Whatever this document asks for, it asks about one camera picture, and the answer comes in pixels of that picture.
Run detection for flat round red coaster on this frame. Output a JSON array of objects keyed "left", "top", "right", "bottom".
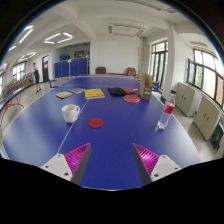
[{"left": 87, "top": 117, "right": 105, "bottom": 129}]

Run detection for black bin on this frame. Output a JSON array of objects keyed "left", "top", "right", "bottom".
[{"left": 210, "top": 122, "right": 224, "bottom": 150}]

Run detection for blue red-legged table tennis table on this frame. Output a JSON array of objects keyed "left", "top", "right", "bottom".
[{"left": 0, "top": 83, "right": 36, "bottom": 134}]

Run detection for group of ceiling lights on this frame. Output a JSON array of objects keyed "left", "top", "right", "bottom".
[{"left": 0, "top": 24, "right": 75, "bottom": 73}]

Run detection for red table tennis paddle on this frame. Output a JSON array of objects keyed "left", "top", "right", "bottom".
[
  {"left": 123, "top": 87, "right": 139, "bottom": 95},
  {"left": 123, "top": 94, "right": 141, "bottom": 104}
]

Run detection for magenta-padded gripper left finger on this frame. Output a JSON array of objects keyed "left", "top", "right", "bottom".
[{"left": 40, "top": 142, "right": 93, "bottom": 186}]

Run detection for beige two-door cabinet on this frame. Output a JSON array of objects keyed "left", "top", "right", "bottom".
[
  {"left": 193, "top": 96, "right": 222, "bottom": 141},
  {"left": 175, "top": 82, "right": 202, "bottom": 118}
]

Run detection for black table tennis paddle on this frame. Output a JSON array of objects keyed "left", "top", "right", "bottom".
[{"left": 107, "top": 86, "right": 127, "bottom": 97}]

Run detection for wide black-framed window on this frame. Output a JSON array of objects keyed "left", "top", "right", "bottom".
[{"left": 186, "top": 48, "right": 224, "bottom": 108}]

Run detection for brown armchair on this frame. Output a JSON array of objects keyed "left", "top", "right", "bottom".
[
  {"left": 95, "top": 66, "right": 107, "bottom": 75},
  {"left": 126, "top": 67, "right": 138, "bottom": 78}
]

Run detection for brown cardboard box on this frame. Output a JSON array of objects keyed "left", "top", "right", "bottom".
[{"left": 139, "top": 72, "right": 154, "bottom": 101}]

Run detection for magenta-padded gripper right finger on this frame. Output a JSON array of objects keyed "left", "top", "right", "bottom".
[{"left": 131, "top": 143, "right": 183, "bottom": 187}]

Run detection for thin grey booklet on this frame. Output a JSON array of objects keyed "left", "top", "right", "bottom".
[{"left": 68, "top": 87, "right": 87, "bottom": 95}]

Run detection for white mug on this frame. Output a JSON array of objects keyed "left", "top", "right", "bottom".
[{"left": 61, "top": 103, "right": 81, "bottom": 124}]

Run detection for tall black-framed window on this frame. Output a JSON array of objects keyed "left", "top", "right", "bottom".
[{"left": 149, "top": 40, "right": 169, "bottom": 89}]

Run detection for clear red-labelled drink bottle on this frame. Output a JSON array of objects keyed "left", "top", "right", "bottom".
[{"left": 157, "top": 91, "right": 177, "bottom": 131}]

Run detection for shelf unit with books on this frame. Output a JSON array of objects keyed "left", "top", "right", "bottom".
[{"left": 1, "top": 71, "right": 36, "bottom": 98}]

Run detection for yellow book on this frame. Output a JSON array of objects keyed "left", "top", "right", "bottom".
[{"left": 83, "top": 87, "right": 106, "bottom": 101}]

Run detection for person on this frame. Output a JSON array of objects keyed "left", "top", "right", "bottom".
[{"left": 31, "top": 62, "right": 43, "bottom": 94}]

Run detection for blue folding partition boards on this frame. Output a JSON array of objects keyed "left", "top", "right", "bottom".
[{"left": 53, "top": 57, "right": 89, "bottom": 79}]

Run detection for small yellow-blue book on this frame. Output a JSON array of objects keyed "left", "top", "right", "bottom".
[{"left": 55, "top": 91, "right": 74, "bottom": 100}]

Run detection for dark brown door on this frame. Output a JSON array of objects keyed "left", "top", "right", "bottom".
[{"left": 41, "top": 54, "right": 50, "bottom": 83}]

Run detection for white ceiling air conditioner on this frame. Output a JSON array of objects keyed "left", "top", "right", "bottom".
[{"left": 107, "top": 22, "right": 147, "bottom": 38}]

